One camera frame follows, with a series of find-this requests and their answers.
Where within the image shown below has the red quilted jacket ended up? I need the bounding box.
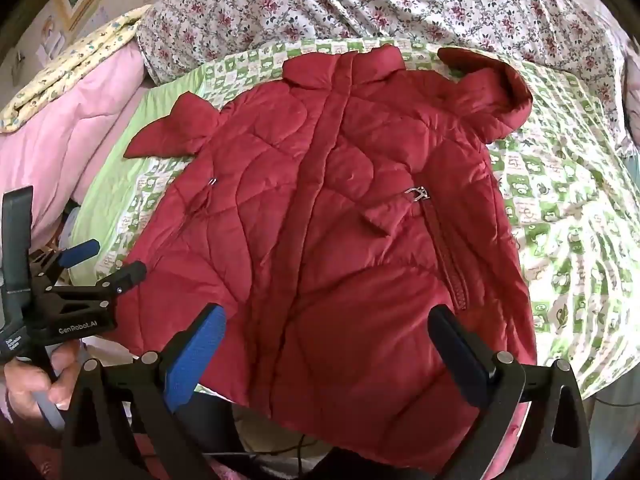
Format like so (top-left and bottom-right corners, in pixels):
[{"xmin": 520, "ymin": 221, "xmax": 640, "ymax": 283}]
[{"xmin": 107, "ymin": 44, "xmax": 538, "ymax": 476}]

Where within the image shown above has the pink quilt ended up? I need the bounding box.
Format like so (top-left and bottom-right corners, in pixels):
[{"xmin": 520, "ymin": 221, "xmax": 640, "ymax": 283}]
[{"xmin": 0, "ymin": 40, "xmax": 151, "ymax": 261}]

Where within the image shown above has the floral print quilt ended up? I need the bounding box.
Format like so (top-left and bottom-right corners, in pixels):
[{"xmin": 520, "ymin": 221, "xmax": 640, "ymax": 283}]
[{"xmin": 135, "ymin": 0, "xmax": 640, "ymax": 156}]

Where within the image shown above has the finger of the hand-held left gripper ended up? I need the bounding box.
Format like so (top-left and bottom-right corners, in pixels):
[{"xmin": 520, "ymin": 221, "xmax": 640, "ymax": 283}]
[
  {"xmin": 47, "ymin": 260, "xmax": 148, "ymax": 311},
  {"xmin": 30, "ymin": 239, "xmax": 101, "ymax": 282}
]

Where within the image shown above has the person's left hand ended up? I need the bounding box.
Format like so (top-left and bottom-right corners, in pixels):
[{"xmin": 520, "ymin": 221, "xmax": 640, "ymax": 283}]
[{"xmin": 0, "ymin": 340, "xmax": 83, "ymax": 433}]

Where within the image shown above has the yellow floral blanket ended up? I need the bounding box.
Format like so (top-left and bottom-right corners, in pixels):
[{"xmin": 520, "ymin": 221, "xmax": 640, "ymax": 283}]
[{"xmin": 0, "ymin": 4, "xmax": 153, "ymax": 133}]

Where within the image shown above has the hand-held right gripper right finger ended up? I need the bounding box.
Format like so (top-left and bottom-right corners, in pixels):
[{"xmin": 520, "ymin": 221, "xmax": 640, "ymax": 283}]
[{"xmin": 427, "ymin": 304, "xmax": 593, "ymax": 480}]

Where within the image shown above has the green checked blanket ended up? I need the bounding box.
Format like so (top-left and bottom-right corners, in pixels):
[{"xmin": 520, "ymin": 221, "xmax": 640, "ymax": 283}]
[{"xmin": 67, "ymin": 35, "xmax": 640, "ymax": 401}]

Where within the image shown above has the black cable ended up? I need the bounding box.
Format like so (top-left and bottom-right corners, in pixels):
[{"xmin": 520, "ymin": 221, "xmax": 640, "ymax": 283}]
[{"xmin": 200, "ymin": 432, "xmax": 341, "ymax": 480}]

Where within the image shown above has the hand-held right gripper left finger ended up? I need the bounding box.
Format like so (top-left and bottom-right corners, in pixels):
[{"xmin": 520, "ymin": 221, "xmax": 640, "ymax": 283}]
[{"xmin": 60, "ymin": 304, "xmax": 236, "ymax": 480}]

